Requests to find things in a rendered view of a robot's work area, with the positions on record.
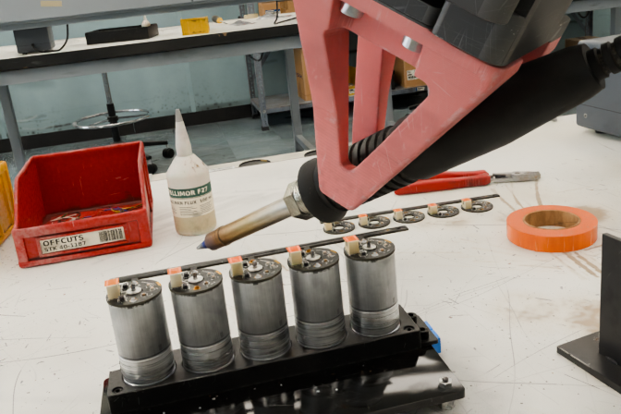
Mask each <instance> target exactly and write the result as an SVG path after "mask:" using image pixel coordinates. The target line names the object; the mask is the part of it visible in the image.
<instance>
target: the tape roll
mask: <svg viewBox="0 0 621 414"><path fill-rule="evenodd" d="M546 225H554V226H562V227H565V228H557V229H549V228H540V227H538V226H546ZM506 236H507V238H508V240H509V241H511V242H512V243H513V244H515V245H517V246H519V247H521V248H523V249H527V250H534V251H538V252H570V251H575V250H583V249H585V248H587V247H589V246H591V245H592V244H594V243H595V242H596V240H597V238H598V219H597V218H596V217H595V216H594V215H593V214H592V213H589V212H587V211H584V210H581V209H579V208H574V207H569V206H562V205H537V206H530V207H526V208H522V209H519V210H516V211H514V212H512V213H511V214H510V215H508V216H507V218H506Z"/></svg>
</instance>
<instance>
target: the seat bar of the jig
mask: <svg viewBox="0 0 621 414"><path fill-rule="evenodd" d="M398 308H399V322H400V326H399V328H398V329H397V330H396V331H395V332H393V333H391V334H390V335H384V336H376V337H369V336H363V335H358V334H356V333H354V332H353V331H352V330H351V323H350V314H348V315H345V325H346V334H347V336H346V338H345V340H344V341H342V342H341V343H339V344H338V345H335V346H333V347H327V348H308V347H304V346H302V345H300V344H299V343H298V340H297V333H296V325H292V326H288V327H289V334H290V342H291V348H290V349H289V350H288V352H287V353H286V354H285V355H283V356H281V357H279V358H276V359H270V360H264V361H256V360H250V359H246V358H244V357H243V356H242V355H241V349H240V344H239V337H233V338H232V344H233V349H234V356H235V357H234V359H233V361H232V362H231V363H230V364H229V365H227V366H226V367H224V368H223V369H221V370H219V371H213V372H208V373H193V372H189V371H186V370H185V369H184V366H183V361H182V356H181V351H180V348H179V349H174V350H173V352H174V358H175V363H176V370H175V371H174V373H173V374H172V375H171V376H169V377H168V378H166V379H165V380H163V381H161V382H160V383H157V384H152V385H147V386H132V385H129V384H126V383H125V382H124V379H123V374H122V370H121V366H120V369H119V370H115V371H110V372H109V379H108V388H107V400H108V404H109V408H110V412H111V414H121V413H126V412H130V411H134V410H139V409H143V408H150V407H155V406H160V405H163V404H168V403H172V402H177V401H181V400H185V399H190V398H193V397H198V396H206V395H210V394H214V393H219V392H224V391H227V390H232V389H236V388H240V387H245V386H249V385H254V384H261V383H266V382H270V381H274V380H278V379H283V378H287V377H291V376H296V375H300V374H304V373H309V372H313V371H320V370H325V369H330V368H333V367H338V366H342V365H347V364H351V363H355V362H360V361H364V360H368V359H376V358H380V357H384V356H389V355H394V354H397V353H402V352H406V351H410V350H415V349H419V348H421V340H420V328H419V327H418V326H417V325H416V324H415V323H414V322H413V320H412V319H411V318H410V317H409V315H408V314H407V312H406V311H405V310H404V308H403V307H402V306H401V305H400V304H398Z"/></svg>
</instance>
